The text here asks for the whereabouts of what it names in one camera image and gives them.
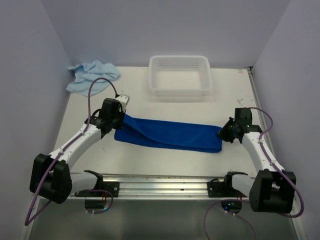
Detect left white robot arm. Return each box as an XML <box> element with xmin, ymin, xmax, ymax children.
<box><xmin>29</xmin><ymin>94</ymin><xmax>130</xmax><ymax>204</ymax></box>

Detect white perforated plastic basket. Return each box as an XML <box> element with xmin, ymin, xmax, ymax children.
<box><xmin>148</xmin><ymin>55</ymin><xmax>213</xmax><ymax>97</ymax></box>

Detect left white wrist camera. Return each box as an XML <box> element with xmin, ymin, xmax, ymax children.
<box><xmin>116</xmin><ymin>94</ymin><xmax>130</xmax><ymax>108</ymax></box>

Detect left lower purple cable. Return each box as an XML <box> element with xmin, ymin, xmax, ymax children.
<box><xmin>84</xmin><ymin>188</ymin><xmax>114</xmax><ymax>215</ymax></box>

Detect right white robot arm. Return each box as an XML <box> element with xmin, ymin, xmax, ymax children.
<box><xmin>207</xmin><ymin>107</ymin><xmax>297</xmax><ymax>214</ymax></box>

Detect dark blue towel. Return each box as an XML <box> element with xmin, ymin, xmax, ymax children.
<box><xmin>114</xmin><ymin>115</ymin><xmax>222</xmax><ymax>153</ymax></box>

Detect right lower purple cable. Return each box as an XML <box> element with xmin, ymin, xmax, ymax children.
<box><xmin>204</xmin><ymin>198</ymin><xmax>258</xmax><ymax>240</ymax></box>

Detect light blue towel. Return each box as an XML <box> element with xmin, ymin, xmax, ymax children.
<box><xmin>66</xmin><ymin>60</ymin><xmax>121</xmax><ymax>97</ymax></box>

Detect aluminium mounting rail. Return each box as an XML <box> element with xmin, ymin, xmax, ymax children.
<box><xmin>69</xmin><ymin>174</ymin><xmax>253</xmax><ymax>201</ymax></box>

